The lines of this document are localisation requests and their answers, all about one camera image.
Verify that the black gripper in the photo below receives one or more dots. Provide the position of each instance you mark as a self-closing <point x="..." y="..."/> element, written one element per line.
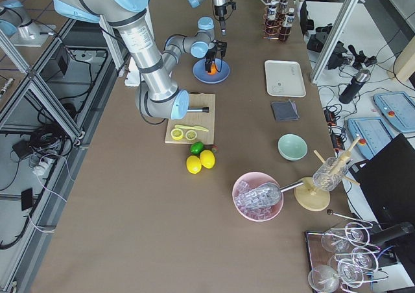
<point x="211" y="53"/>
<point x="220" y="10"/>

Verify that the orange fruit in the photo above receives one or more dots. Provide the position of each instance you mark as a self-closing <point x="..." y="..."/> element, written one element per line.
<point x="212" y="70"/>

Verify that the blue plate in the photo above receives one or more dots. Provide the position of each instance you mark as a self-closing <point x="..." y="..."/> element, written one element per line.
<point x="200" y="72"/>

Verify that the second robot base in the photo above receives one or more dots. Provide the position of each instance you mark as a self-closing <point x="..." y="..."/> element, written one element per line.
<point x="20" y="28"/>

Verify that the steel muddler black tip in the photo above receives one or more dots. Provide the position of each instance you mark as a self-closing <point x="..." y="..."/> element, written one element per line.
<point x="204" y="109"/>

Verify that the tea bottle lower right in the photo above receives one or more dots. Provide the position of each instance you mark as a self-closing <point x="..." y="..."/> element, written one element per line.
<point x="282" y="8"/>

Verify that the yellow plastic knife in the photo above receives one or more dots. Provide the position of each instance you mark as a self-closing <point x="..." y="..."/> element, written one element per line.
<point x="196" y="127"/>

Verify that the tea bottle lower left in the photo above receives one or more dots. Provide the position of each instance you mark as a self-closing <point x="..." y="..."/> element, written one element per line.
<point x="286" y="25"/>

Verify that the cream rabbit tray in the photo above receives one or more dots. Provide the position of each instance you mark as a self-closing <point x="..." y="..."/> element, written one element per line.
<point x="284" y="79"/>

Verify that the thin lemon slice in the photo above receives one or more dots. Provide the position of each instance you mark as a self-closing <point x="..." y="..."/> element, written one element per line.
<point x="191" y="135"/>

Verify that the thick lemon half slice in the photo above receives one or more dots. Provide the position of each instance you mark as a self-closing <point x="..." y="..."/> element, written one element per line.
<point x="177" y="134"/>

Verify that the green lime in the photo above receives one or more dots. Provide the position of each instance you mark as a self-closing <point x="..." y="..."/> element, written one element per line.
<point x="196" y="148"/>

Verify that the grey folded cloth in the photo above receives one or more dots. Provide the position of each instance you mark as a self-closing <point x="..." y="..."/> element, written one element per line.
<point x="285" y="111"/>

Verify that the yellow lemon lower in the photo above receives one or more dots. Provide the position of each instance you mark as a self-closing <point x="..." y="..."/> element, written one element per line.
<point x="207" y="159"/>

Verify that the yellow lemon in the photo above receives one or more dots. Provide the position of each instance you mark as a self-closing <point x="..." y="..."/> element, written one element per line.
<point x="207" y="159"/>
<point x="193" y="164"/>

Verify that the yellow lemon upper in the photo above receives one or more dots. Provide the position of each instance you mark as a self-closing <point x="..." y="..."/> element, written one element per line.
<point x="193" y="164"/>

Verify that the green bowl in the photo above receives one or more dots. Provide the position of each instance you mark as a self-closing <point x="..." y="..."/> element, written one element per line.
<point x="292" y="147"/>

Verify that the metal ice scoop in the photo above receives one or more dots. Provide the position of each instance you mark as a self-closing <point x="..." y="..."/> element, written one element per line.
<point x="269" y="194"/>

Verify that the black thermos bottle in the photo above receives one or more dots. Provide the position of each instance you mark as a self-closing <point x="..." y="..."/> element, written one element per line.
<point x="356" y="83"/>

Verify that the pink bowl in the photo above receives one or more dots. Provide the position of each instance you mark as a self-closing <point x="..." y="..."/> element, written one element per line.
<point x="242" y="197"/>

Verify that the glass mug on stand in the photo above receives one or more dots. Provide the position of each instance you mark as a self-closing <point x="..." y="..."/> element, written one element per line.
<point x="330" y="174"/>

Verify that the wooden stand base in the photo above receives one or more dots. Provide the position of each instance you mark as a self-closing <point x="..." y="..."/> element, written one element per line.
<point x="309" y="195"/>

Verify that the lower teach pendant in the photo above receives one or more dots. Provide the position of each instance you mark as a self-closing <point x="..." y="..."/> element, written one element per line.
<point x="374" y="133"/>

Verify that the teach pendant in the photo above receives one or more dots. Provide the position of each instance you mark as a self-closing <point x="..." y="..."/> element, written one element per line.
<point x="374" y="133"/>
<point x="398" y="109"/>

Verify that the bar spoon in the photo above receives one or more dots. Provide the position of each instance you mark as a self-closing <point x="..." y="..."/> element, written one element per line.
<point x="332" y="213"/>

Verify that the upper teach pendant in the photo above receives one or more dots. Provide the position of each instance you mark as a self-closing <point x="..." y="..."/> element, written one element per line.
<point x="398" y="109"/>

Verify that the white power strip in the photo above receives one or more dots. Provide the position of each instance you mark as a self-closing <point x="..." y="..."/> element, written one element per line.
<point x="42" y="166"/>

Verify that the black laptop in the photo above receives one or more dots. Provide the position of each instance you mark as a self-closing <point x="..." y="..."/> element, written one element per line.
<point x="387" y="181"/>

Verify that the wine glass back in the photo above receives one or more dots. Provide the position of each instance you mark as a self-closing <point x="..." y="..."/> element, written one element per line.
<point x="334" y="240"/>

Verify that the wine glass rack tray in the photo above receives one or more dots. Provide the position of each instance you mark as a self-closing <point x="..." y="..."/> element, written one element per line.
<point x="359" y="267"/>

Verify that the copper wire bottle rack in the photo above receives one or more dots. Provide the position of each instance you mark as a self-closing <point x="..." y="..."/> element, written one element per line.
<point x="278" y="21"/>

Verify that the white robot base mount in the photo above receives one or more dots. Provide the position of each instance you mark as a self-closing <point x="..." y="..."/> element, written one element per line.
<point x="133" y="77"/>

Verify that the aluminium frame post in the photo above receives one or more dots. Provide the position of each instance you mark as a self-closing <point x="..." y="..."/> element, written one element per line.
<point x="329" y="46"/>

